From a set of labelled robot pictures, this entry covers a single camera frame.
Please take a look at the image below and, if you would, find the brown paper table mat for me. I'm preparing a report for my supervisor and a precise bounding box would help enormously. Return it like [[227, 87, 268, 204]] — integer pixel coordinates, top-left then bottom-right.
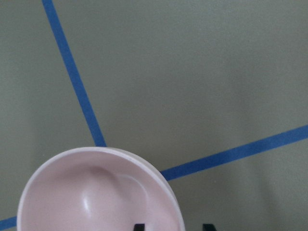
[[0, 0, 308, 231]]

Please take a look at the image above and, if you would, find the pink bowl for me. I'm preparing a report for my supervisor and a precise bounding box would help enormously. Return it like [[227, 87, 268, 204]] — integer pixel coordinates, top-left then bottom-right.
[[17, 147, 185, 231]]

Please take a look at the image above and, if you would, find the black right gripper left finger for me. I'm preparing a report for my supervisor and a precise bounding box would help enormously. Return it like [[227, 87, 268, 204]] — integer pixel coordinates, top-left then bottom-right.
[[133, 223, 145, 231]]

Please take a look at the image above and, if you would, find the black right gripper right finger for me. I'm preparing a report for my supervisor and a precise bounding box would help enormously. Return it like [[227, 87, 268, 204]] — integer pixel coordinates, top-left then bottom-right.
[[203, 223, 217, 231]]

